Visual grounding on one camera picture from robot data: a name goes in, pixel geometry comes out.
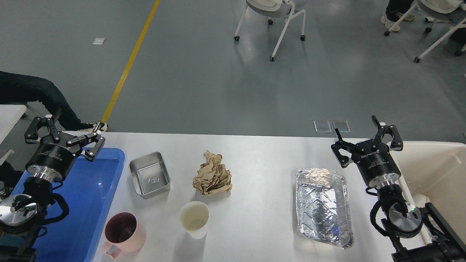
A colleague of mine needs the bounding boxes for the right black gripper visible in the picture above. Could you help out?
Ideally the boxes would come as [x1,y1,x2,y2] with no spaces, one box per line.
[331,115,404,188]

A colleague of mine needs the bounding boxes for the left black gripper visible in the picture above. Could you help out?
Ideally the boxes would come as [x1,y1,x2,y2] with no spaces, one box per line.
[24,115,106,182]

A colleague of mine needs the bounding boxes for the aluminium foil tray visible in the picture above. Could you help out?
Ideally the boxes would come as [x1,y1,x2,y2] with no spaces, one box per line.
[296,168,354,249]

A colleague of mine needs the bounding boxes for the square steel container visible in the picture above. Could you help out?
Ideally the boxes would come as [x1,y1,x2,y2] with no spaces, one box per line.
[129,151,171,200]

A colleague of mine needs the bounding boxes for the pink mug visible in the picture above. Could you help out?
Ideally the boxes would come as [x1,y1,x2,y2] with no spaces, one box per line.
[100,212,146,259]

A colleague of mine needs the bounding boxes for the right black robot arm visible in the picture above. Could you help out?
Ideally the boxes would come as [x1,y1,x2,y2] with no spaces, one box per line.
[331,115,466,262]

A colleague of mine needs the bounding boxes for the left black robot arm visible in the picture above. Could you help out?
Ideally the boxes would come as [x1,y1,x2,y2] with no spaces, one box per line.
[1,113,107,262]

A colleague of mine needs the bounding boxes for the black and white sneaker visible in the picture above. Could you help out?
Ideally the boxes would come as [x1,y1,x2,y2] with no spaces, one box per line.
[77,122,108,132]

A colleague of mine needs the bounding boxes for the blue plastic tray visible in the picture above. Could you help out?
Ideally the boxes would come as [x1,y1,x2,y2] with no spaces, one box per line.
[33,148,125,262]

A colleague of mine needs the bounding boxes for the small white side table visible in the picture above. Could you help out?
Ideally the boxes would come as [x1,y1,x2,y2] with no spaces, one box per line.
[0,104,27,143]

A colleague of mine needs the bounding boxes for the beige plastic bin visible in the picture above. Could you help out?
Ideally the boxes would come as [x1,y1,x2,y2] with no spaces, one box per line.
[391,141,466,241]

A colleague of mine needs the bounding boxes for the seated person feet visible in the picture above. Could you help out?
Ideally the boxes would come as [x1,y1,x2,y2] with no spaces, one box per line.
[380,0,413,29]

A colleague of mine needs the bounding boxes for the white paper cup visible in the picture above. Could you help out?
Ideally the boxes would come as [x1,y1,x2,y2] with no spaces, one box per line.
[178,201,210,240]

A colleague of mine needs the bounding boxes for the crumpled brown paper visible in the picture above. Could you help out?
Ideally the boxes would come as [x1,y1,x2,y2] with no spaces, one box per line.
[192,150,232,196]

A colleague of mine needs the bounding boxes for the white chair right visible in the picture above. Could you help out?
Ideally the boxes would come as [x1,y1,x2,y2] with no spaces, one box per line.
[384,0,466,63]

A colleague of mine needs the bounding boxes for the white chair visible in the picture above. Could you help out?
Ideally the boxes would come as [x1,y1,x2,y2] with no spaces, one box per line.
[234,0,308,61]
[384,0,466,63]

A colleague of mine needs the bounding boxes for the white chair centre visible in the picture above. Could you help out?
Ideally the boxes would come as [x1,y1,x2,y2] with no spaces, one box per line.
[234,0,308,61]

